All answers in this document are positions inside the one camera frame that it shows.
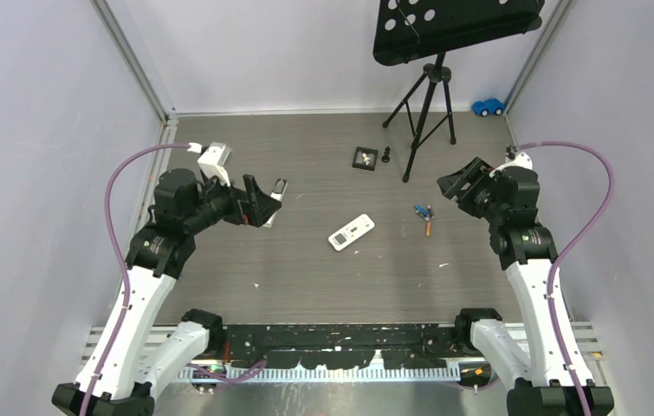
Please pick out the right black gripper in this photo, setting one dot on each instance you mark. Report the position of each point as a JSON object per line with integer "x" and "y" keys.
{"x": 476, "y": 172}

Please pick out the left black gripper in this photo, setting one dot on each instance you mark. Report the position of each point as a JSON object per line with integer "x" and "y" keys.
{"x": 252, "y": 206}

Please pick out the white beige remote control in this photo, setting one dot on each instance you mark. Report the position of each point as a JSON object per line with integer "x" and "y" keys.
{"x": 351, "y": 232}

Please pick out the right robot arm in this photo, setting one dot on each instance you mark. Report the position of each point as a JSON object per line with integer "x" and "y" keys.
{"x": 549, "y": 376}

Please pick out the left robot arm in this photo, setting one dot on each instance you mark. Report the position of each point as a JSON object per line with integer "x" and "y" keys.
{"x": 119, "y": 378}

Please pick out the blue toy car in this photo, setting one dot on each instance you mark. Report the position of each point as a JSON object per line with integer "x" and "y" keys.
{"x": 488, "y": 107}

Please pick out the black chess piece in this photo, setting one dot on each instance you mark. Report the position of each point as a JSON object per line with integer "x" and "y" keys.
{"x": 386, "y": 156}

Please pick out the small black square box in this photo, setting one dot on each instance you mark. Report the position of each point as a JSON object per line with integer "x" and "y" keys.
{"x": 365, "y": 158}

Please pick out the black music stand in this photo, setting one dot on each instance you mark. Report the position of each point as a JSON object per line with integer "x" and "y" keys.
{"x": 407, "y": 31}

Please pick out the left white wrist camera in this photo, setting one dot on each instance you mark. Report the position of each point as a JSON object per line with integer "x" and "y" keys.
{"x": 212, "y": 163}

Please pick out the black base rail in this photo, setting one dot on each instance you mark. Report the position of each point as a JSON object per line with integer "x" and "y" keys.
{"x": 338, "y": 346}

